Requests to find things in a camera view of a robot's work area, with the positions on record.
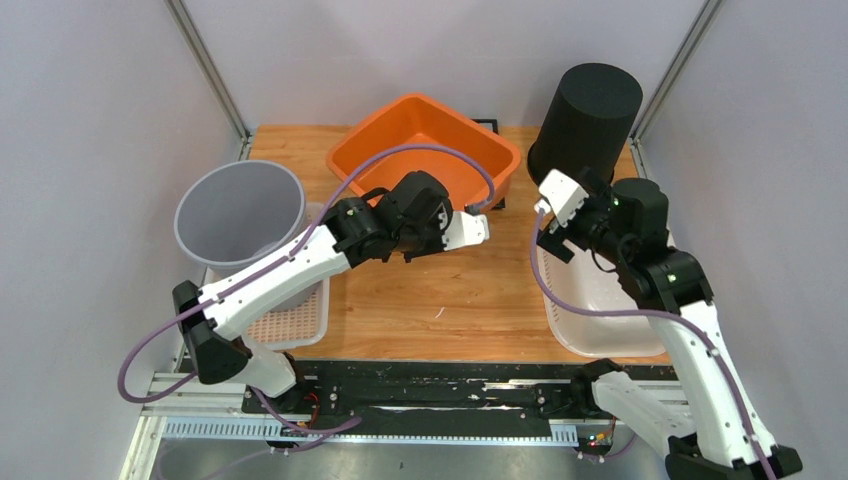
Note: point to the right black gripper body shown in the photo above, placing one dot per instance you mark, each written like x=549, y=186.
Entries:
x=588, y=227

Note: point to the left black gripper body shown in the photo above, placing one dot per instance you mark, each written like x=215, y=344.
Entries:
x=417, y=240

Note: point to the large white plastic tub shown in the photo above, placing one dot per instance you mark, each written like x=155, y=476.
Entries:
x=581, y=283

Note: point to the black ribbed bin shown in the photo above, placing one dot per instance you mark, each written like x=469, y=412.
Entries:
x=590, y=116

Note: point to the white perforated basket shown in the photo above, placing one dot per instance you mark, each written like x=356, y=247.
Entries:
x=300, y=322

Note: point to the grey bin black liner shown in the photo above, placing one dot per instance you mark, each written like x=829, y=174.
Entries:
x=239, y=214

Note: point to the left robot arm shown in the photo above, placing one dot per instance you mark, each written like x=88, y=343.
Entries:
x=350, y=232

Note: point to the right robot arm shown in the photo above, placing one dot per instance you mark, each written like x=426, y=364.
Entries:
x=625, y=223

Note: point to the black white chessboard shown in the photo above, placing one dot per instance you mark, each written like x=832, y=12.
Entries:
x=494, y=154

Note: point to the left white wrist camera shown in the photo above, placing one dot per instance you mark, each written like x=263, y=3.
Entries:
x=465, y=230

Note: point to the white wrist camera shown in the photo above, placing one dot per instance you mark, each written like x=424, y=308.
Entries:
x=561, y=196
x=465, y=230

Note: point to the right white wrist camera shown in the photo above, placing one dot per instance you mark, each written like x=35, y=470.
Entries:
x=561, y=196

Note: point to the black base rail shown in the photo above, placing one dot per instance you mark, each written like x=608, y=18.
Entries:
x=396, y=402

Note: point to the right aluminium frame post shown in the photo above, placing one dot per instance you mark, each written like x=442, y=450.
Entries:
x=691, y=40

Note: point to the aluminium frame post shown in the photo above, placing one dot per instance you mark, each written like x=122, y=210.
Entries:
x=195, y=43
x=691, y=40

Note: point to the left aluminium frame post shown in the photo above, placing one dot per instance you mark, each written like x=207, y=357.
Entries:
x=195, y=43

